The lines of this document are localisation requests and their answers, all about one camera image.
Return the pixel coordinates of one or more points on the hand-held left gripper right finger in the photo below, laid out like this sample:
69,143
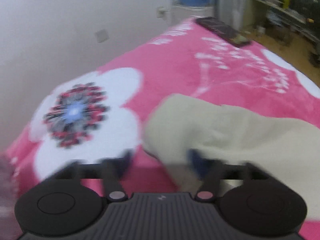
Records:
197,163

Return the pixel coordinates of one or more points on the white wall socket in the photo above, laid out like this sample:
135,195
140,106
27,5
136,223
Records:
162,12

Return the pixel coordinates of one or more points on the folding table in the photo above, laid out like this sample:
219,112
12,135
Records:
287,15

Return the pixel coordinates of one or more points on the dark brown wallet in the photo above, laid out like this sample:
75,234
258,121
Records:
222,31

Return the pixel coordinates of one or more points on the white water dispenser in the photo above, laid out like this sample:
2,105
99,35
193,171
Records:
190,12

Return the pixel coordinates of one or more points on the grey curtain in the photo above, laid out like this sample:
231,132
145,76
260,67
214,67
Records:
230,2

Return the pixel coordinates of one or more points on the pink floral blanket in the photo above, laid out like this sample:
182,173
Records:
162,67

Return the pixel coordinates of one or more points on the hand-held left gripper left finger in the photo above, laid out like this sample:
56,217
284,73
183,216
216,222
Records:
125,163

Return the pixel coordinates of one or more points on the cream zip jacket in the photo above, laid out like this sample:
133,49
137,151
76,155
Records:
237,135

